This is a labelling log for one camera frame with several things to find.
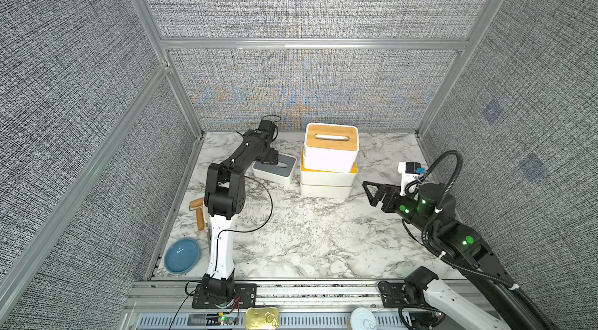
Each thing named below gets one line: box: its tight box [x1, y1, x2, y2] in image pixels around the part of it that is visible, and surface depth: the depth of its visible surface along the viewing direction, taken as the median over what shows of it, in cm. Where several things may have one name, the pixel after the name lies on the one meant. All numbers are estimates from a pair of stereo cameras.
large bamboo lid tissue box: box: [300, 182, 354, 198], surface depth 93 cm
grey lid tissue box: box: [253, 152, 297, 177], surface depth 101 cm
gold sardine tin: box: [244, 306, 280, 330], surface depth 68 cm
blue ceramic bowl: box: [164, 238, 201, 274], surface depth 81 cm
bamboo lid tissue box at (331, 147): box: [303, 123, 359, 174], surface depth 79 cm
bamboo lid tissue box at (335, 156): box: [302, 139, 359, 174], surface depth 78 cm
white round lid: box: [349, 307, 377, 330], surface depth 66 cm
